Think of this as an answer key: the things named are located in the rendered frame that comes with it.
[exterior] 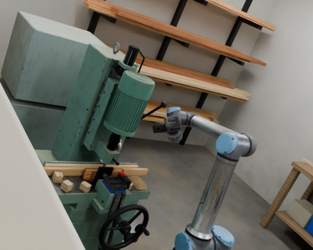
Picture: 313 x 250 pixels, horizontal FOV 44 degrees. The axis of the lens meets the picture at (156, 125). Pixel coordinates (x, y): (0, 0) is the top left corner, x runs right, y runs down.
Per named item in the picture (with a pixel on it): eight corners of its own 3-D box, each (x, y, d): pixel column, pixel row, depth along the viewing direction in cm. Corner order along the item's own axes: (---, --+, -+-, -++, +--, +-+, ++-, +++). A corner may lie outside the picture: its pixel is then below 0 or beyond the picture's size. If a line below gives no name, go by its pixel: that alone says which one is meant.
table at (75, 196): (59, 218, 178) (63, 207, 176) (37, 179, 199) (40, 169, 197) (156, 209, 219) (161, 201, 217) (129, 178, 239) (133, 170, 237)
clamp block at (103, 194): (103, 209, 193) (109, 195, 190) (91, 193, 202) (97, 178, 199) (126, 207, 202) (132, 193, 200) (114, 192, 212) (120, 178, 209)
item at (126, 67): (120, 77, 203) (131, 47, 198) (113, 71, 208) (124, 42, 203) (132, 80, 208) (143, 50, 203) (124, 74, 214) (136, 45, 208)
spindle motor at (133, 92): (113, 136, 195) (135, 81, 185) (97, 119, 207) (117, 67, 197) (139, 138, 207) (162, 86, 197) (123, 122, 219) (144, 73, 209)
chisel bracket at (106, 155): (104, 166, 208) (109, 153, 205) (93, 153, 218) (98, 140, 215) (115, 166, 213) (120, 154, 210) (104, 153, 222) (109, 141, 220)
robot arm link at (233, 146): (208, 265, 212) (258, 141, 195) (183, 267, 202) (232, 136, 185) (193, 248, 224) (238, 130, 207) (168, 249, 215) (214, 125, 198)
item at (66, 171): (42, 175, 193) (45, 169, 191) (41, 173, 194) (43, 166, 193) (146, 175, 238) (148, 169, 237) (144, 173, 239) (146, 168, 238)
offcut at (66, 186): (59, 188, 189) (62, 181, 188) (65, 186, 192) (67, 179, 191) (66, 192, 188) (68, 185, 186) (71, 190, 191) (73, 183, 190)
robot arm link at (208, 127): (270, 141, 203) (195, 110, 259) (253, 138, 196) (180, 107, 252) (263, 161, 204) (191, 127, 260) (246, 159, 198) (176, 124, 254)
